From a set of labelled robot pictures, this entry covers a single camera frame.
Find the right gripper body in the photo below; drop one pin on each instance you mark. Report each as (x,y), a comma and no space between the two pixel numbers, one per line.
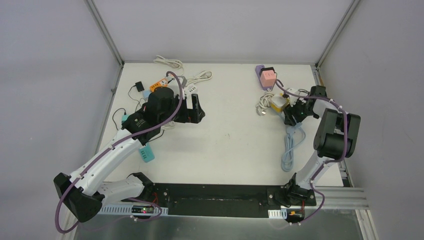
(298,110)

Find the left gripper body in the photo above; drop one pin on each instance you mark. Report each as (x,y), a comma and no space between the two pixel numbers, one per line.
(189,109)

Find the yellow white cube socket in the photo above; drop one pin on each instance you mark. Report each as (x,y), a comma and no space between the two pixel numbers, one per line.
(278,103)

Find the teal power strip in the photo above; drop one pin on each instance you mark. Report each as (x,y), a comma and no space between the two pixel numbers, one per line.
(146,153)

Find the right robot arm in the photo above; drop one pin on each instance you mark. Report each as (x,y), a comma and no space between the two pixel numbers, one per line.
(335,138)

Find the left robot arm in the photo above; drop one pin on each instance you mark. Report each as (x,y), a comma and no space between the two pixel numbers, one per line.
(84,191)

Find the pink cube socket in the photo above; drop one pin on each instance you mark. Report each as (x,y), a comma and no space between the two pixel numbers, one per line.
(267,78)

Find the white power strip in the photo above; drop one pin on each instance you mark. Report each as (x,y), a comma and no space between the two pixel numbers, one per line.
(191,89)

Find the orange power strip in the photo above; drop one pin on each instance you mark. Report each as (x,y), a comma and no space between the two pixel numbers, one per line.
(161,83)

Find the light blue small charger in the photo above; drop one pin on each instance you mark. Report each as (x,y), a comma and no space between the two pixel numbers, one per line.
(146,93)

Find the purple power strip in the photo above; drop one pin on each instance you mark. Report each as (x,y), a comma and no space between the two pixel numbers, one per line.
(257,69)

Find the small black charger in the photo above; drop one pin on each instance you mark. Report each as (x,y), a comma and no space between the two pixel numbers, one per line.
(139,86)

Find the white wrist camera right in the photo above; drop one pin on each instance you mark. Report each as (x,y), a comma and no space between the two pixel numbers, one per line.
(293,92)

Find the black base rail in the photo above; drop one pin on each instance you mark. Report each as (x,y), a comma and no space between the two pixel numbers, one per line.
(217,200)

